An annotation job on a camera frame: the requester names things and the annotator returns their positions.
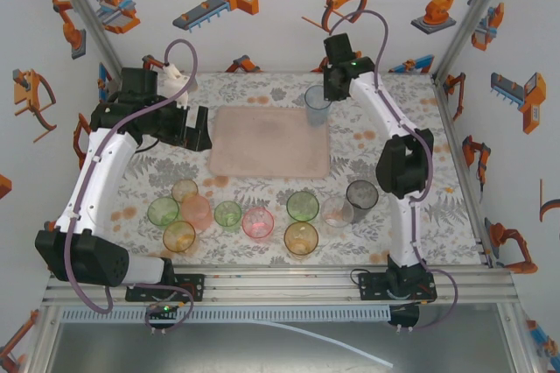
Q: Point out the clear plastic glass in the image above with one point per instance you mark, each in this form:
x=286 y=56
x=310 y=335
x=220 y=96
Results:
x=336 y=213

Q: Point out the red transparent plastic glass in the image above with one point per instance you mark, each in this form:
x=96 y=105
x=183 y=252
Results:
x=258 y=226

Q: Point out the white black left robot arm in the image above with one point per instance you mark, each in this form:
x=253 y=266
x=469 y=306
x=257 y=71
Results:
x=100 y=171

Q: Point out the aluminium frame rail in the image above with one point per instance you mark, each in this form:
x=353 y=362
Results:
x=280 y=290

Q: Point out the white thin tube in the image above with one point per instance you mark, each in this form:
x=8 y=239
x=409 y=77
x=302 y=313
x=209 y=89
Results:
x=332 y=342

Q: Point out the salmon pink plastic glass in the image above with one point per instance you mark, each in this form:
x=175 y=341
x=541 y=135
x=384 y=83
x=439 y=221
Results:
x=198 y=215

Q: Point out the pink rectangular tray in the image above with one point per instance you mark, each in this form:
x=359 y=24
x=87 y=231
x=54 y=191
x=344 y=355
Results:
x=262 y=141

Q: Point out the amber transparent plastic glass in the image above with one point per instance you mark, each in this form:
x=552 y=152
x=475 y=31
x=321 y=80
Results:
x=178 y=237
x=300 y=241

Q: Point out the small black electronics box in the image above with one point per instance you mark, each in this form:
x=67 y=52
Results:
x=163 y=309
x=404 y=316

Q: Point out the green transparent plastic glass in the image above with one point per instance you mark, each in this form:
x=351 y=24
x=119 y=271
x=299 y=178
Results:
x=227 y=217
x=162 y=213
x=302 y=207

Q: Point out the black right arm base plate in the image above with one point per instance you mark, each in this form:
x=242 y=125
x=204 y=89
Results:
x=372 y=290

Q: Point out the pale amber plastic glass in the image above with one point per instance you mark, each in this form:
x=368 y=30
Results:
x=184 y=189

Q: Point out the aluminium corner post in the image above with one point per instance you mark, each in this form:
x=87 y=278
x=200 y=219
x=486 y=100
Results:
x=89 y=14
x=472 y=16

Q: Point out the grey transparent plastic glass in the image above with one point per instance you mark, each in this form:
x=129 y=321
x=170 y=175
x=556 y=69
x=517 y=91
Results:
x=362 y=202

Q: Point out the aluminium side rail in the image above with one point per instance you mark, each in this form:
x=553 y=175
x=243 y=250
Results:
x=445 y=99

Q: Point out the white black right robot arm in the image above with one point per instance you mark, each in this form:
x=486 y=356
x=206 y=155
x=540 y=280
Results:
x=404 y=233

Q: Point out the blue transparent plastic glass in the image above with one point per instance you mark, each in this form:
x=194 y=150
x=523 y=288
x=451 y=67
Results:
x=316 y=117

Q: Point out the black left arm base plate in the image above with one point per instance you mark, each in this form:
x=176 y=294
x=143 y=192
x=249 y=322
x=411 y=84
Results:
x=194 y=287

